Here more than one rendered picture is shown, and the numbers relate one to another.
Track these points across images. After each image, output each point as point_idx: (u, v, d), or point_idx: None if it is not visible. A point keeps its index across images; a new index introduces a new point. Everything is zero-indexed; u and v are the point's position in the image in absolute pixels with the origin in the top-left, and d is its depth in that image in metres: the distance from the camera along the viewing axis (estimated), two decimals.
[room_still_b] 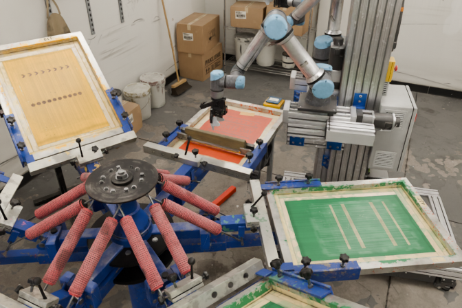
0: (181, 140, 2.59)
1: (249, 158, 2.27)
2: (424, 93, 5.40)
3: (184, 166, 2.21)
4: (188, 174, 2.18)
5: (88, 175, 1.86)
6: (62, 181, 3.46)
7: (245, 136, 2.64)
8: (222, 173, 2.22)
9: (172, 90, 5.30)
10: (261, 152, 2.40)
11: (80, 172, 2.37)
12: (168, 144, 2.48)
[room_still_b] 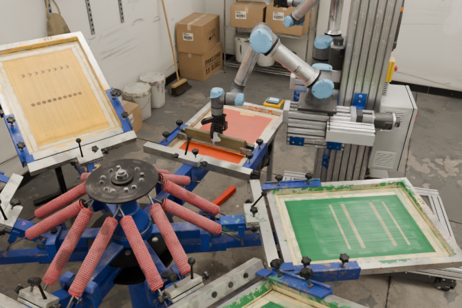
0: (181, 140, 2.59)
1: (249, 158, 2.27)
2: (424, 93, 5.40)
3: (184, 166, 2.21)
4: (188, 174, 2.18)
5: (88, 175, 1.86)
6: (62, 181, 3.46)
7: (245, 136, 2.64)
8: (222, 173, 2.22)
9: (172, 90, 5.30)
10: (261, 152, 2.40)
11: (80, 172, 2.37)
12: (168, 144, 2.48)
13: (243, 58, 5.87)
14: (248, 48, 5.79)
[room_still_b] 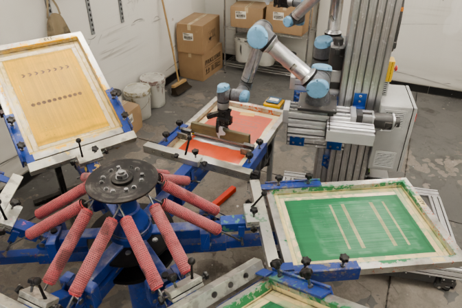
0: (181, 140, 2.60)
1: (249, 158, 2.27)
2: (424, 93, 5.40)
3: (184, 166, 2.21)
4: (188, 174, 2.18)
5: (88, 175, 1.86)
6: (62, 181, 3.46)
7: None
8: (222, 173, 2.22)
9: (172, 90, 5.30)
10: (261, 152, 2.40)
11: (80, 172, 2.37)
12: (168, 144, 2.48)
13: (243, 58, 5.87)
14: (248, 48, 5.79)
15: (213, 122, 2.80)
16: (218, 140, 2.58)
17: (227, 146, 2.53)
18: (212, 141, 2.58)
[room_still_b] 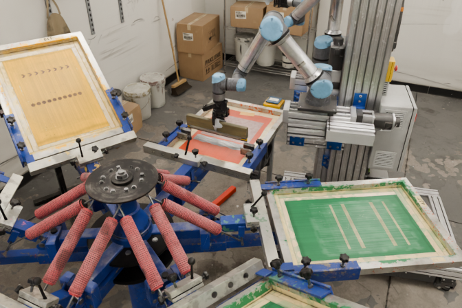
0: (181, 140, 2.59)
1: (249, 158, 2.27)
2: (424, 93, 5.40)
3: (184, 166, 2.21)
4: (188, 174, 2.18)
5: (88, 175, 1.86)
6: (62, 181, 3.46)
7: None
8: (222, 173, 2.22)
9: (172, 90, 5.30)
10: (261, 152, 2.40)
11: (80, 172, 2.37)
12: (168, 144, 2.48)
13: None
14: (248, 48, 5.79)
15: None
16: (218, 140, 2.58)
17: (227, 146, 2.53)
18: (212, 141, 2.58)
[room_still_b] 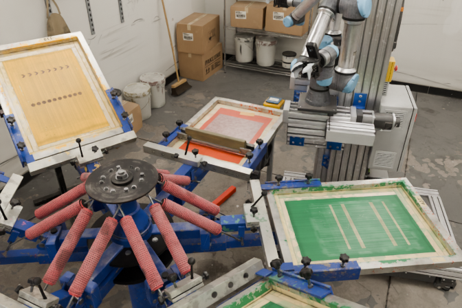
0: (181, 140, 2.59)
1: (249, 158, 2.27)
2: (424, 93, 5.40)
3: (184, 166, 2.21)
4: (188, 174, 2.18)
5: (88, 175, 1.86)
6: (62, 181, 3.46)
7: None
8: (222, 173, 2.22)
9: (172, 90, 5.30)
10: (261, 152, 2.40)
11: (80, 172, 2.37)
12: (168, 144, 2.48)
13: (243, 58, 5.87)
14: (248, 48, 5.79)
15: (213, 122, 2.80)
16: None
17: None
18: None
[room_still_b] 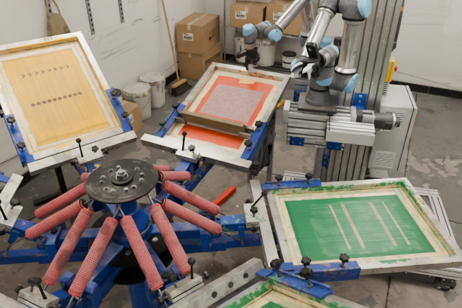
0: (180, 124, 2.53)
1: (247, 146, 2.21)
2: (424, 93, 5.40)
3: (183, 162, 2.18)
4: (188, 170, 2.17)
5: (88, 175, 1.86)
6: (62, 181, 3.46)
7: None
8: (221, 166, 2.19)
9: (172, 90, 5.30)
10: (261, 134, 2.32)
11: (80, 172, 2.37)
12: (166, 132, 2.43)
13: (243, 58, 5.87)
14: None
15: (212, 96, 2.68)
16: None
17: None
18: None
